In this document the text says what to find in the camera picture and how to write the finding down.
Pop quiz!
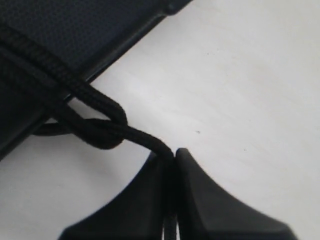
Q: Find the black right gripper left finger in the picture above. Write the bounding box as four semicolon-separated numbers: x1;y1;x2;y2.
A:
59;152;175;240

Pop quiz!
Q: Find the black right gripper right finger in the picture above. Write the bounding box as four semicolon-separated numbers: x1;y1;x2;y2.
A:
174;148;297;240

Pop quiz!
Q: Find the black cord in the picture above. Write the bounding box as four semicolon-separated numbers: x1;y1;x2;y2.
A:
0;26;180;240

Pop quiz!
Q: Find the black plastic carrying case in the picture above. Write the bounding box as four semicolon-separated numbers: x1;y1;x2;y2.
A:
0;0;188;158

